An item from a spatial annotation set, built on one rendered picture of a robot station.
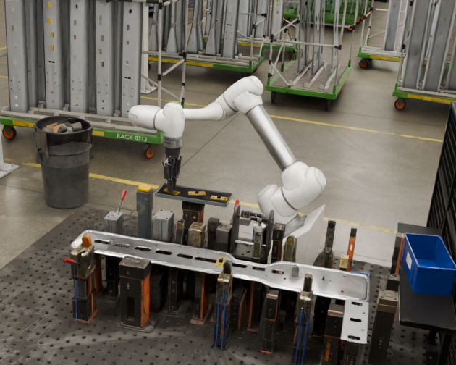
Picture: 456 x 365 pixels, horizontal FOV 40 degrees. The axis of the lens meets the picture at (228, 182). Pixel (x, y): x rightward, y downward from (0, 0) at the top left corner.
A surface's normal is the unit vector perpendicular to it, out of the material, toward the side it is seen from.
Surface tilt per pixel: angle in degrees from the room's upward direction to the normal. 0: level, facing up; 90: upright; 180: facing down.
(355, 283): 0
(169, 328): 0
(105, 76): 87
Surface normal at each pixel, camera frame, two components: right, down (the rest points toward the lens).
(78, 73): -0.20, 0.30
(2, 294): 0.06, -0.92
